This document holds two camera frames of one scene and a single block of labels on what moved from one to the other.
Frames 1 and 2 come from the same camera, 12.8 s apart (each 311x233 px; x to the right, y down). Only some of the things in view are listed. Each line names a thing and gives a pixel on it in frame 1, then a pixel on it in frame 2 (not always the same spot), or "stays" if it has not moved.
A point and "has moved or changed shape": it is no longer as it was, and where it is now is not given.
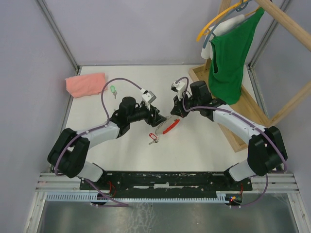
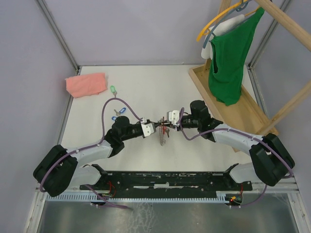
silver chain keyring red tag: [170, 127] has moved or changed shape
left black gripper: [157, 119] to [158, 124]
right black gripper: [177, 109] to [172, 127]
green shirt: [228, 54] stays
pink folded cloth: [86, 85] stays
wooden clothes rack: [247, 104] stays
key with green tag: [113, 90] stays
